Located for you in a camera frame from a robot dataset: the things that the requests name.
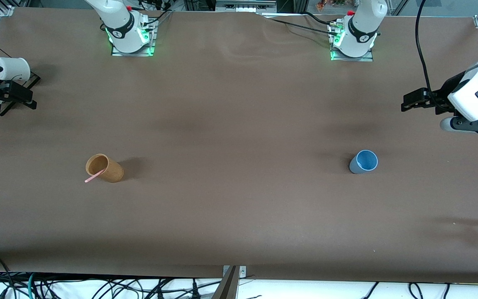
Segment blue cup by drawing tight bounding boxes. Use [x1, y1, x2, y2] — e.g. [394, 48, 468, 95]
[349, 149, 378, 175]

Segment pink chopstick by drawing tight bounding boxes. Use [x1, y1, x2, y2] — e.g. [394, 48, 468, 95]
[84, 168, 107, 184]

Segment wooden cup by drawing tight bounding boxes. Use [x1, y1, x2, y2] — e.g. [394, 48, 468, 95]
[85, 154, 124, 184]

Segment colourful packets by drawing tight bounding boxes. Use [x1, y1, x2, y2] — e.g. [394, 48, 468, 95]
[316, 0, 348, 11]

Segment brown table cover sheet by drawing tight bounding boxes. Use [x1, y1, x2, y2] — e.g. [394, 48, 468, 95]
[0, 6, 478, 285]

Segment grey power strip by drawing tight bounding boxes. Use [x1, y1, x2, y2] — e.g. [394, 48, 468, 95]
[215, 0, 278, 13]

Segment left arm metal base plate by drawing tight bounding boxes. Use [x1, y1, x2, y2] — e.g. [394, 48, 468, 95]
[329, 21, 374, 62]

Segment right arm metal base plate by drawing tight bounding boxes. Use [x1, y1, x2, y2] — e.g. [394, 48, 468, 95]
[110, 16, 157, 57]

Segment small metal bracket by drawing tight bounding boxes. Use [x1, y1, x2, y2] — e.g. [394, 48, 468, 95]
[222, 265, 247, 277]

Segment dark camera support pole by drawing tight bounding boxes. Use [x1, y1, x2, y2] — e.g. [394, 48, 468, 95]
[212, 266, 239, 299]

